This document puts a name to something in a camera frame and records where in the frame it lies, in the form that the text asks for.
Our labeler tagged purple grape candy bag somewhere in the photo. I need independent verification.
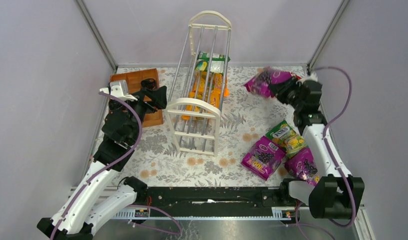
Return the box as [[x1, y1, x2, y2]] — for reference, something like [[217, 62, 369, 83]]
[[244, 67, 301, 98], [241, 136, 286, 181], [284, 147, 320, 186]]

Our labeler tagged orange candy bag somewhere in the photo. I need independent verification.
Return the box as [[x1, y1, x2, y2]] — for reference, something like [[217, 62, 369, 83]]
[[181, 87, 223, 121], [189, 71, 223, 98]]

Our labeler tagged green Fox's candy bag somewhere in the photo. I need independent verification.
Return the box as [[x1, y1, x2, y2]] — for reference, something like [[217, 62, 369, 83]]
[[195, 51, 230, 75]]

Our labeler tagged purple grape candy bag front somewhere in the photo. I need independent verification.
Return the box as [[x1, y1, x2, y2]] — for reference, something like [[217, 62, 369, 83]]
[[241, 136, 286, 181]]

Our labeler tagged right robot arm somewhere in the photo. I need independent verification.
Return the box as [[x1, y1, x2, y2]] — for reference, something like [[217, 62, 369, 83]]
[[269, 78, 365, 223]]

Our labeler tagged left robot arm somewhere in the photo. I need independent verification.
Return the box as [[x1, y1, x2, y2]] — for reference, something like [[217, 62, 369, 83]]
[[37, 80, 167, 240]]

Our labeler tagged yellow green candy bag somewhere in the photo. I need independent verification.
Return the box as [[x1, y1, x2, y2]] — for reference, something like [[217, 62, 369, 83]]
[[265, 120, 308, 159]]

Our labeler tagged cream and metal shelf rack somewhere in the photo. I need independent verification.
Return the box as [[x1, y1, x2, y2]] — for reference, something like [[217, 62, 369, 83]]
[[165, 10, 232, 157]]

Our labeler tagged brown wooden compartment tray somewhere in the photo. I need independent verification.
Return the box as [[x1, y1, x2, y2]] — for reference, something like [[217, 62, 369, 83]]
[[110, 68, 164, 128]]

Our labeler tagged floral table mat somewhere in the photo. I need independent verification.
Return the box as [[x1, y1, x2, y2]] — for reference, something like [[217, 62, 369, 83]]
[[88, 65, 339, 188]]

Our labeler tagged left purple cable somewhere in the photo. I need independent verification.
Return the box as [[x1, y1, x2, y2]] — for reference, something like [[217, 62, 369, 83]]
[[49, 91, 143, 240]]

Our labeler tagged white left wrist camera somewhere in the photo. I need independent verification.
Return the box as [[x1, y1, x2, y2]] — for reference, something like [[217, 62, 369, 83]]
[[99, 80, 138, 101]]

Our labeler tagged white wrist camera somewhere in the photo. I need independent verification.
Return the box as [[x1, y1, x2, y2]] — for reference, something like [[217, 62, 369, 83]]
[[99, 80, 138, 101], [298, 72, 318, 83]]

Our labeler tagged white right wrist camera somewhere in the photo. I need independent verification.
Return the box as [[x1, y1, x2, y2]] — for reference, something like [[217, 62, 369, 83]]
[[298, 72, 318, 83]]

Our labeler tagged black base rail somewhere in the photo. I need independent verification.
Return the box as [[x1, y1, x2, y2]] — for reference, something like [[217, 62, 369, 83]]
[[121, 186, 312, 220]]

